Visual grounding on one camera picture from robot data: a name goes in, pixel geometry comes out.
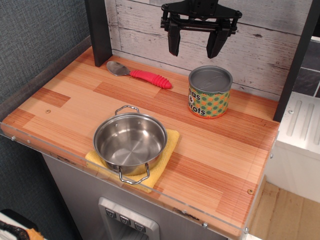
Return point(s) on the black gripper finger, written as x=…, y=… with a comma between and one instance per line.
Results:
x=217, y=38
x=174, y=38

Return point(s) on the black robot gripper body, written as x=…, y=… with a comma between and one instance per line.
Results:
x=199, y=15

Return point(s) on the green peas and carrots can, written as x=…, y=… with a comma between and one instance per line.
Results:
x=209, y=91

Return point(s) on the stainless steel pot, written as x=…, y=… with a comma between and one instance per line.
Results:
x=130, y=143

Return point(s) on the white toy sink unit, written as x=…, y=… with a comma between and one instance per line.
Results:
x=294, y=162

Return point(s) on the yellow cloth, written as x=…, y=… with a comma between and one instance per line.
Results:
x=94, y=162

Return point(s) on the grey cabinet front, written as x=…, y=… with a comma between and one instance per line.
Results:
x=82, y=189

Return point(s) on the silver dispenser panel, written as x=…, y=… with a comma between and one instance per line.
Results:
x=122, y=223

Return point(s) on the black and orange object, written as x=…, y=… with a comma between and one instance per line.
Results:
x=14, y=226

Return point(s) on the spoon with red handle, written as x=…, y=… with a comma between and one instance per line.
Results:
x=119, y=69

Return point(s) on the black vertical post left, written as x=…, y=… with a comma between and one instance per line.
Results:
x=99, y=31

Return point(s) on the black vertical post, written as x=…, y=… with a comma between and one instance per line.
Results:
x=99, y=31
x=308, y=30

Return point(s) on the black vertical post right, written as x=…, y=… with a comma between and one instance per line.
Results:
x=308, y=30

